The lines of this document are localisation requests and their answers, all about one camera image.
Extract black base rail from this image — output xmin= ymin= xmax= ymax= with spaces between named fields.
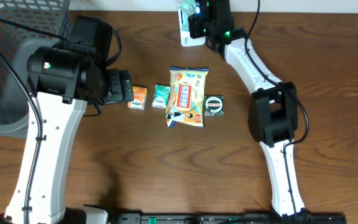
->
xmin=113 ymin=212 xmax=347 ymax=224

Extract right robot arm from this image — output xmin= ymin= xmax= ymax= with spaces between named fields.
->
xmin=188 ymin=0 xmax=305 ymax=219

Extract yellow snack bag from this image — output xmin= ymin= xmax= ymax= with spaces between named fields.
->
xmin=165 ymin=67 xmax=209 ymax=128

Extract green tissue packet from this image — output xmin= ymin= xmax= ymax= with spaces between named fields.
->
xmin=152 ymin=85 xmax=170 ymax=109

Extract dark grey plastic basket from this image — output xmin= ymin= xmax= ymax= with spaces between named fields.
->
xmin=0 ymin=0 xmax=72 ymax=138

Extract orange snack packet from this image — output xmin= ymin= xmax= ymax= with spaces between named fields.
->
xmin=127 ymin=86 xmax=148 ymax=110

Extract black round-logo snack packet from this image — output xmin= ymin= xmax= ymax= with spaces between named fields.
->
xmin=204 ymin=95 xmax=224 ymax=116

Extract light green snack packet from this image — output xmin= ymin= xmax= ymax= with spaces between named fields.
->
xmin=179 ymin=0 xmax=200 ymax=31

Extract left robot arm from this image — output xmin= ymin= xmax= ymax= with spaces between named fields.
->
xmin=0 ymin=41 xmax=133 ymax=223

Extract white barcode scanner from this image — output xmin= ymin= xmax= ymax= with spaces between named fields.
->
xmin=178 ymin=9 xmax=206 ymax=47

